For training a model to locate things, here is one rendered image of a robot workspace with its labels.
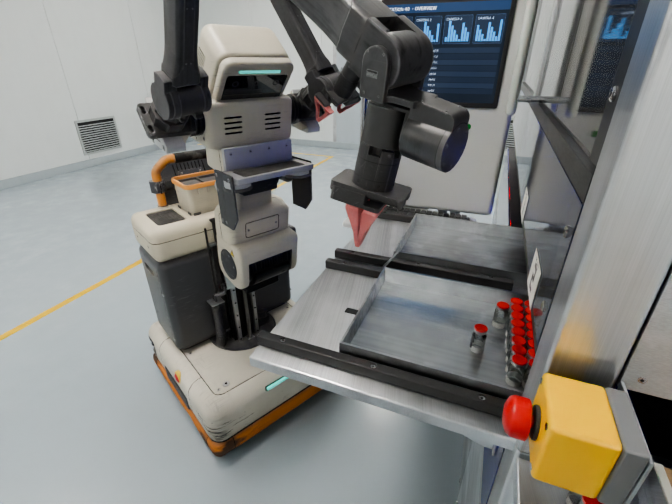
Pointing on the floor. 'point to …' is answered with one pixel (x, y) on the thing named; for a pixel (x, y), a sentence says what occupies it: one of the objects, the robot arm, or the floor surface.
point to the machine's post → (614, 237)
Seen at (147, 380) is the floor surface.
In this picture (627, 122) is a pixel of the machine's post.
